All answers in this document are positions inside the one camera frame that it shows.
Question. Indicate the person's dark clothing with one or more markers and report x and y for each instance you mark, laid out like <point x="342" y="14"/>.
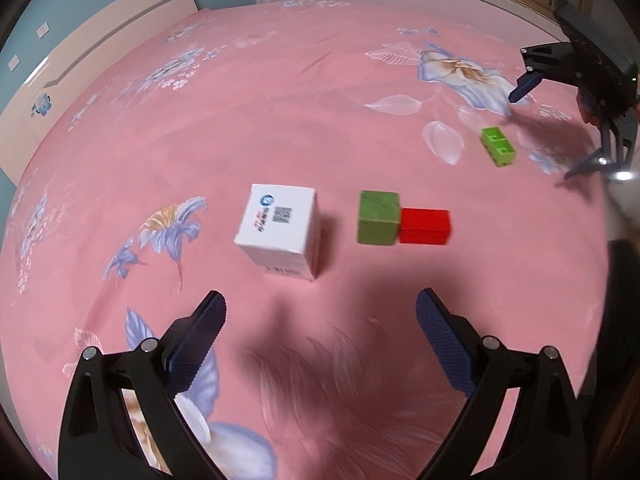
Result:
<point x="617" y="335"/>

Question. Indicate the person's right hand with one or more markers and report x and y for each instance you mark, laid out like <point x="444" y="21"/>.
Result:
<point x="586" y="107"/>

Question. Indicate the green wooden cube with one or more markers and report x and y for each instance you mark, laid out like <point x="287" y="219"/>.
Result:
<point x="378" y="217"/>

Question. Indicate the white bed headboard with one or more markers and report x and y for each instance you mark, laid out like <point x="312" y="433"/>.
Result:
<point x="100" y="45"/>

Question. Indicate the white wall switch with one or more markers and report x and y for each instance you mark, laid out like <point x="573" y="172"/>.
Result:
<point x="44" y="30"/>
<point x="14" y="62"/>

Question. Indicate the small white box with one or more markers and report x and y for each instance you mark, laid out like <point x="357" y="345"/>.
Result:
<point x="280" y="220"/>

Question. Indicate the red block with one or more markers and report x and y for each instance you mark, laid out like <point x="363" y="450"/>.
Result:
<point x="425" y="226"/>

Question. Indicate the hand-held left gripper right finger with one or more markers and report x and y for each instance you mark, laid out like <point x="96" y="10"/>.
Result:
<point x="445" y="345"/>

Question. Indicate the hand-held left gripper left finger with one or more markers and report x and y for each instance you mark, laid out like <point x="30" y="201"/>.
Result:
<point x="197" y="345"/>

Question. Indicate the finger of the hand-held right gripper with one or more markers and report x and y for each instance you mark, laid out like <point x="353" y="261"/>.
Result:
<point x="620" y="145"/>
<point x="525" y="87"/>

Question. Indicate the pink floral blanket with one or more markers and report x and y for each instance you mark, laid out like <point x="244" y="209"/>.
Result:
<point x="300" y="110"/>

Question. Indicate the green toy brick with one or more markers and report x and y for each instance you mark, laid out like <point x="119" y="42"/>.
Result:
<point x="498" y="146"/>

